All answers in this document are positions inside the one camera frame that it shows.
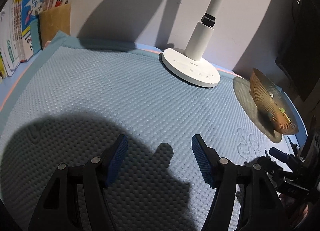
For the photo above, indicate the black monitor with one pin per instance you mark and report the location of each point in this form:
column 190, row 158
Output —
column 300, row 58

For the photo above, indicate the white desk lamp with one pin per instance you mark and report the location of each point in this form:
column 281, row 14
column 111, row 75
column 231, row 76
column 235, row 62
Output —
column 189, row 64

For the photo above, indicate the stack of books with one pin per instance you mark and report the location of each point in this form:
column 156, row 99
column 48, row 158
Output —
column 16, row 38

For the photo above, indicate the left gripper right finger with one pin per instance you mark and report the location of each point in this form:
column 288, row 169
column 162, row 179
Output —
column 207, row 160

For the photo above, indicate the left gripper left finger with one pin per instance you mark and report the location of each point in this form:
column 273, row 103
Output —
column 115, row 158

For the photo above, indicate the brown pen holder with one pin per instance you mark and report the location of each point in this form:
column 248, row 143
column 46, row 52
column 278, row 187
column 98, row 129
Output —
column 54, row 20

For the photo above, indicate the light blue textured mat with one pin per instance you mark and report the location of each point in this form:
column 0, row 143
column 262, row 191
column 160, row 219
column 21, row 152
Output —
column 77, row 97

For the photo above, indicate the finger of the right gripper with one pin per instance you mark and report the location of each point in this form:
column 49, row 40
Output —
column 279, row 155

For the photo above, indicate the amber glass bowl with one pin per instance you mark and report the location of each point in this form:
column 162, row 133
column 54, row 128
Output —
column 269, row 100

